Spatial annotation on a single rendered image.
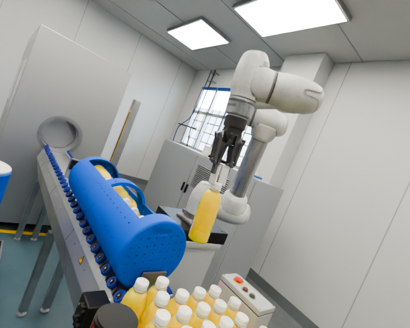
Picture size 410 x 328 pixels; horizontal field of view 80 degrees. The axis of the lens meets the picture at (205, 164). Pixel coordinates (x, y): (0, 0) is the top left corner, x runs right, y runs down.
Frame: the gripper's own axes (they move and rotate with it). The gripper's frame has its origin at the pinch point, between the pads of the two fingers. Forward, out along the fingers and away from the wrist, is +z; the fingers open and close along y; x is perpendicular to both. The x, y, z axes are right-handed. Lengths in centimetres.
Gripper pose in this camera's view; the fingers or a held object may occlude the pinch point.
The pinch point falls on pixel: (218, 175)
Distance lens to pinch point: 83.1
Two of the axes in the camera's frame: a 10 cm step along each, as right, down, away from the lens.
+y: -7.4, -1.5, -6.6
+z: -2.9, 9.5, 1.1
